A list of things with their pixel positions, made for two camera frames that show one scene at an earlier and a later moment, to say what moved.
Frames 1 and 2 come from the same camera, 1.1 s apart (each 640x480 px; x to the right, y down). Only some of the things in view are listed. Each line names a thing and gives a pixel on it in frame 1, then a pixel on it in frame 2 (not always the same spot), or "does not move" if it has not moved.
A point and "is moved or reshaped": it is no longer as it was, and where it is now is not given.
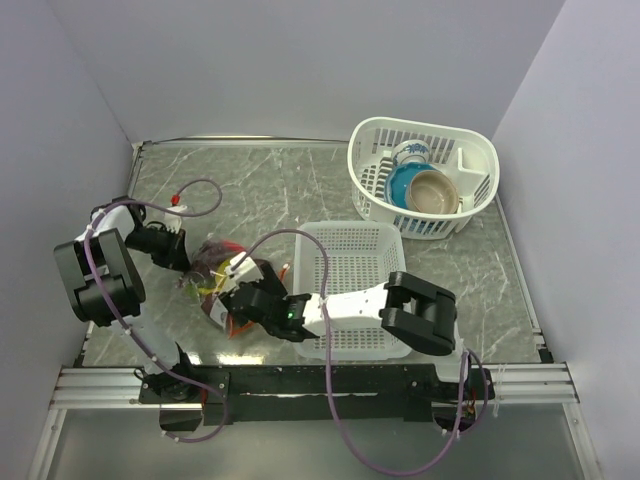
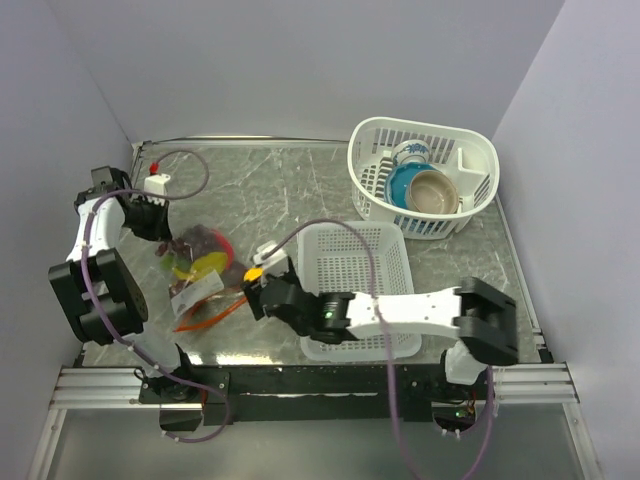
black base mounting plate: (316, 394) does not move
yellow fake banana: (220, 278) to (206, 263)
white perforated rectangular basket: (341, 257) does not move
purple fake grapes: (209, 257) to (201, 238)
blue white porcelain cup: (411, 151) does not move
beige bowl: (432, 191) does not move
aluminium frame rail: (532, 383) does not move
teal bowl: (398, 177) does not move
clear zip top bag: (200, 280) is moved or reshaped
